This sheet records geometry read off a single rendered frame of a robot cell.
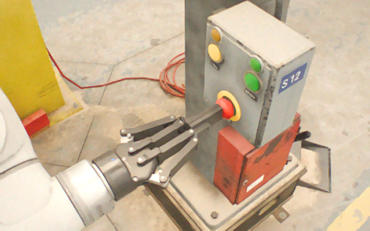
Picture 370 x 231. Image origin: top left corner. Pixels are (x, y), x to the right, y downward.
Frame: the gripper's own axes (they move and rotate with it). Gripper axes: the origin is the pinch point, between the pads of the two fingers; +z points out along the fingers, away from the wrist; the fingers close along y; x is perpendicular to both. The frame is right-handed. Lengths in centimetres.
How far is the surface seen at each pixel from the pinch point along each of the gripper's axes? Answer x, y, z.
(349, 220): -97, 23, 69
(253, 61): 13.8, 4.5, 5.0
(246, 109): 2.5, 4.1, 5.6
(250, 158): -37.1, -4.8, 22.2
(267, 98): 8.0, 7.7, 5.9
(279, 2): 9.1, -9.1, 27.5
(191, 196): -68, -19, 12
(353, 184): -97, 13, 86
